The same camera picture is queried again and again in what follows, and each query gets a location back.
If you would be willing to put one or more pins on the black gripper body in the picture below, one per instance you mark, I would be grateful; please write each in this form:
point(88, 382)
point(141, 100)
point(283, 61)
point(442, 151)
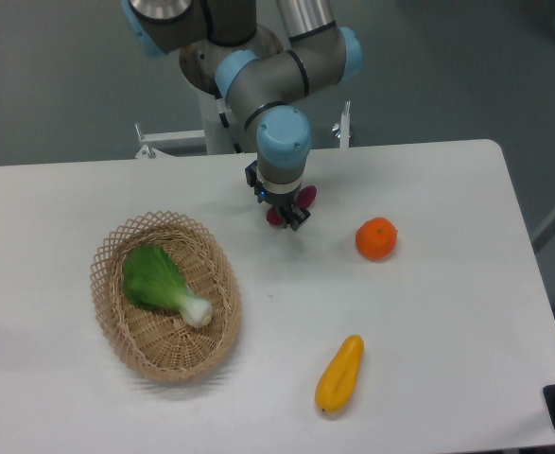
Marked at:
point(278, 194)

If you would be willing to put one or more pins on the purple sweet potato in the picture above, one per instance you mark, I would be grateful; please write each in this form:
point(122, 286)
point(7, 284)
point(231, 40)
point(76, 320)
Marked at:
point(304, 200)

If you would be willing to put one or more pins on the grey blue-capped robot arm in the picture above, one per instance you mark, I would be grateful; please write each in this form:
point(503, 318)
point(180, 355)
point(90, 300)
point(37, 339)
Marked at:
point(256, 85)

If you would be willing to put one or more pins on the orange tangerine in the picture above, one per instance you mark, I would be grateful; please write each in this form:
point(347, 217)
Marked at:
point(376, 239)

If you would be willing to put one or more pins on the green bok choy toy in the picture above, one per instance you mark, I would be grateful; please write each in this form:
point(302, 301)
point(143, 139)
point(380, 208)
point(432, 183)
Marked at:
point(152, 281)

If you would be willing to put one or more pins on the woven wicker basket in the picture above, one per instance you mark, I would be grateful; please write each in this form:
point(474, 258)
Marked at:
point(159, 345)

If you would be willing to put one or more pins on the yellow papaya toy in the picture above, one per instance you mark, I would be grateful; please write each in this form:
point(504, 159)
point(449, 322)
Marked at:
point(338, 381)

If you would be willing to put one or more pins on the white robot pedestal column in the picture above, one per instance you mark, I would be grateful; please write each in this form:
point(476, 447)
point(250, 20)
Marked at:
point(224, 131)

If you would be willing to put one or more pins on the white metal base frame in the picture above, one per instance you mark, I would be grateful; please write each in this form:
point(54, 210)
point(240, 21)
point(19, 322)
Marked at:
point(154, 144)

